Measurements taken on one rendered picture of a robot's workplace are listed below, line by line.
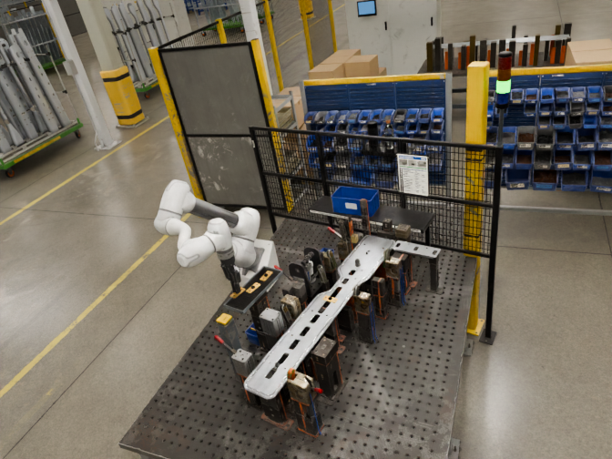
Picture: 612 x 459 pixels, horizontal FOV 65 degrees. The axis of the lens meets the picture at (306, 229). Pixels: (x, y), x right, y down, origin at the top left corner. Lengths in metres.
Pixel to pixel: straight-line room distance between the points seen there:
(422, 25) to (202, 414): 7.76
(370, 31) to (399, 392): 7.65
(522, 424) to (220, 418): 1.86
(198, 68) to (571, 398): 4.25
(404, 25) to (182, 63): 5.02
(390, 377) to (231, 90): 3.35
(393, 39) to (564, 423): 7.31
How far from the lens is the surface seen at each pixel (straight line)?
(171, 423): 2.83
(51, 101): 10.43
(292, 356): 2.49
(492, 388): 3.62
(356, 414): 2.60
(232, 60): 4.95
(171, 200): 2.83
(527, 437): 3.43
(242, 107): 5.07
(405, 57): 9.43
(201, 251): 2.30
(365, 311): 2.72
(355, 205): 3.37
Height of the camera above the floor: 2.79
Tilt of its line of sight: 32 degrees down
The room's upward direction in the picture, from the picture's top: 11 degrees counter-clockwise
